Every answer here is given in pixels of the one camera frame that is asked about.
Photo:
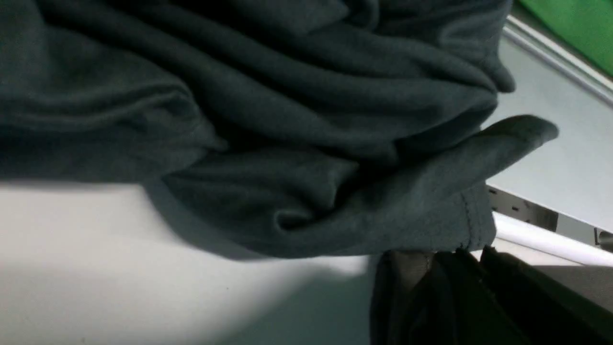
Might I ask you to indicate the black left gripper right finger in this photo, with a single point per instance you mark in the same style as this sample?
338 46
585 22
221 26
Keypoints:
546 311

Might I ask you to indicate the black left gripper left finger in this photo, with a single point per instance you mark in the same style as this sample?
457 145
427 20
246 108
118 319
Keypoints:
412 302

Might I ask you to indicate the dark teal crumpled shirt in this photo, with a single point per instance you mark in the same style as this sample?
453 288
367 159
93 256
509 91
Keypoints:
297 128

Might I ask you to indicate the green backdrop cloth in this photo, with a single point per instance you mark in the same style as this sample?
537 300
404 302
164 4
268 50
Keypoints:
586 25

